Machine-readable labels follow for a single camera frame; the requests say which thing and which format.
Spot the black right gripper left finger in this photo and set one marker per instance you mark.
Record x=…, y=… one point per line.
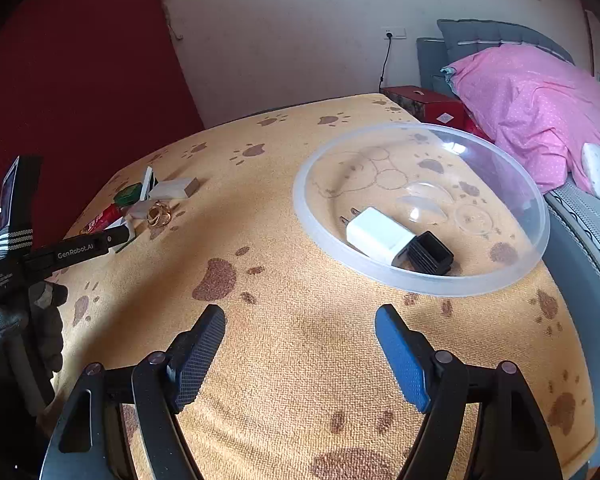
x=89, y=440

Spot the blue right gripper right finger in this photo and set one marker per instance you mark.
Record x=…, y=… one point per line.
x=511, y=440

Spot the grey gloved left hand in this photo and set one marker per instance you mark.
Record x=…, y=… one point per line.
x=31, y=348

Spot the red packet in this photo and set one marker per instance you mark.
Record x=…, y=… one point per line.
x=106, y=217

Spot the green round object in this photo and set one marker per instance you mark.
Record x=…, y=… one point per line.
x=128, y=196

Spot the small white cube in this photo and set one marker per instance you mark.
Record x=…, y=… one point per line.
x=140, y=209

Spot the small black ribbed box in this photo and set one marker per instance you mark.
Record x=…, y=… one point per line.
x=428, y=255

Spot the small white flat card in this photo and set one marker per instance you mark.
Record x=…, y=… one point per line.
x=149, y=182

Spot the white USB charger plug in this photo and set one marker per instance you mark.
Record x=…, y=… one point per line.
x=377, y=236

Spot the white rectangular box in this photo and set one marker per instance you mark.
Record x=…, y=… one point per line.
x=177, y=189

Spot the clear plastic bowl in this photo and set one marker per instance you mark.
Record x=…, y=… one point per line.
x=473, y=196

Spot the grey upholstered bed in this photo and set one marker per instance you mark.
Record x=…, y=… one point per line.
x=573, y=251

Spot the yellow paw print cloth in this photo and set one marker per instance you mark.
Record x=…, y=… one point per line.
x=300, y=388

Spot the red quilt cardboard box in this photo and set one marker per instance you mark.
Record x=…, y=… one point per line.
x=429, y=106

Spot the pink dotted duvet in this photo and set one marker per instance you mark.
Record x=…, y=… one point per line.
x=537, y=108

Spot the white wall socket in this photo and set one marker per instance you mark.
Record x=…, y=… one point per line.
x=394, y=33

